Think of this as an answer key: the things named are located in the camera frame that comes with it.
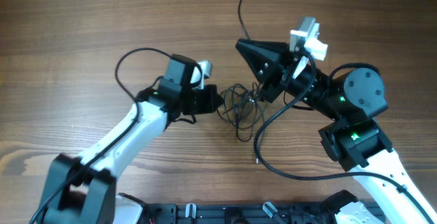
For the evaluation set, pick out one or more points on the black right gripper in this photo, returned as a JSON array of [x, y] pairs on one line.
[[282, 72]]

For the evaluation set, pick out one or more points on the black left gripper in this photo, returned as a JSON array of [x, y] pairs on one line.
[[210, 93]]

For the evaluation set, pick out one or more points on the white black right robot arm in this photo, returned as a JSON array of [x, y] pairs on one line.
[[354, 139]]

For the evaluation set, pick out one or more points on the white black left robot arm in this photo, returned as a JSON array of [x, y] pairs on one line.
[[82, 189]]

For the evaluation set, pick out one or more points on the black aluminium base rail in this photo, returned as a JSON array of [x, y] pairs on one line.
[[294, 213]]

